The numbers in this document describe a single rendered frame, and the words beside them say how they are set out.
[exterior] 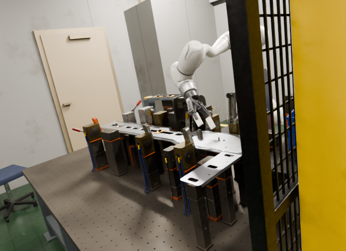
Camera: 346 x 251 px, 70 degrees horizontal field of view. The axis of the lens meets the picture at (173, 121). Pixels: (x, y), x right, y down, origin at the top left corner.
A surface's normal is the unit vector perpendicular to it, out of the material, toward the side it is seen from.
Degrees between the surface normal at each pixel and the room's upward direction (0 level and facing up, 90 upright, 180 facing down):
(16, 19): 90
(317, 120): 90
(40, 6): 90
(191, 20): 90
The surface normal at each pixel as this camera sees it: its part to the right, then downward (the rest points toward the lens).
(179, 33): 0.64, 0.08
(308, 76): -0.70, 0.29
